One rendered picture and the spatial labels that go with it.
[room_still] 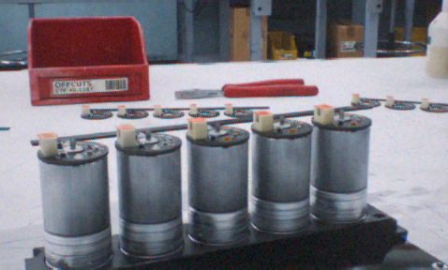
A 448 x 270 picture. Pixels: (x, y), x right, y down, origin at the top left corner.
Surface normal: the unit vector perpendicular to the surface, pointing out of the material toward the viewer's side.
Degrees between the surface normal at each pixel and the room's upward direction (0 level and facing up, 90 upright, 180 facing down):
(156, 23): 90
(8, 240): 0
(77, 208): 90
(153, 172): 90
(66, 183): 90
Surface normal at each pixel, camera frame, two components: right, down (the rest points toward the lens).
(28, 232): 0.00, -0.96
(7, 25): 0.20, 0.26
